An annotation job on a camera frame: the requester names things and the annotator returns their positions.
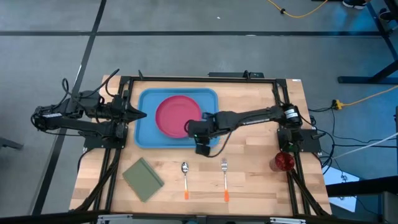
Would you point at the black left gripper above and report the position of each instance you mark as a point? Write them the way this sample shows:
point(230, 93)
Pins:
point(119, 113)

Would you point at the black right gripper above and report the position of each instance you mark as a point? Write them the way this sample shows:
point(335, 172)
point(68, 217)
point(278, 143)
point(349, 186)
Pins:
point(203, 128)

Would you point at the pink plastic plate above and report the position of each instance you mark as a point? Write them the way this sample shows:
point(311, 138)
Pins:
point(174, 115)

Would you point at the red faceted plastic cup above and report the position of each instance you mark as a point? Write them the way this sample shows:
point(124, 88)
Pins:
point(283, 161)

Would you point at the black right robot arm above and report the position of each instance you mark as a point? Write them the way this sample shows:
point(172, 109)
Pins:
point(248, 116)

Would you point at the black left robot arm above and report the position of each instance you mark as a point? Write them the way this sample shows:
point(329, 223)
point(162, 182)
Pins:
point(87, 126)

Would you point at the blue plastic tray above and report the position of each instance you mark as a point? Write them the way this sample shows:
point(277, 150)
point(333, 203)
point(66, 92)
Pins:
point(146, 124)

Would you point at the green notebook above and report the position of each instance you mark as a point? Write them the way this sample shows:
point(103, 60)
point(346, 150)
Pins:
point(143, 180)

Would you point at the grey furniture foot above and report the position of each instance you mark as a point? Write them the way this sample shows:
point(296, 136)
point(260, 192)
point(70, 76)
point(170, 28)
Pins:
point(9, 143)

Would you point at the white sheet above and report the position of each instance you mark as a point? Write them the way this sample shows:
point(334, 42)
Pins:
point(335, 179)

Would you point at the black metal beam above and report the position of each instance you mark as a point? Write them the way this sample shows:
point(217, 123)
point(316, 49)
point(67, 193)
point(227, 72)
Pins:
point(367, 186)

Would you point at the person's shoe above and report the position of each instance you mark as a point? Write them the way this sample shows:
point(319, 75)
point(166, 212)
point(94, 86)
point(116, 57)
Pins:
point(354, 3)
point(386, 15)

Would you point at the grey box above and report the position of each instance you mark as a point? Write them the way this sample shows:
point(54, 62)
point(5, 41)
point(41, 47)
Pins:
point(390, 208)

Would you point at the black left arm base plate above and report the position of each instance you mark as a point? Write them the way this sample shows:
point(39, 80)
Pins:
point(99, 143)

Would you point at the black aluminium table frame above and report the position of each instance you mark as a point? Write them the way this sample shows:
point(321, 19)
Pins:
point(202, 79)

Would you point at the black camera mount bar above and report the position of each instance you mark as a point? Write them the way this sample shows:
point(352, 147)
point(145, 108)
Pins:
point(230, 74)

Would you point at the black overhead mount beam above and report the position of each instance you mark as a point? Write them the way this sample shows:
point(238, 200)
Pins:
point(161, 220)

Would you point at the silver metal bracket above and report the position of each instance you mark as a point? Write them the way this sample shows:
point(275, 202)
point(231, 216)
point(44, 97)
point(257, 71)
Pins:
point(287, 221)
point(115, 219)

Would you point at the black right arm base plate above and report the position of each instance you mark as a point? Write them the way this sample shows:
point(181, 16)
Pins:
point(311, 140)

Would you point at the dark metal desk frame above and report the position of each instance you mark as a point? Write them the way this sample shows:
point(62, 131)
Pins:
point(367, 80)

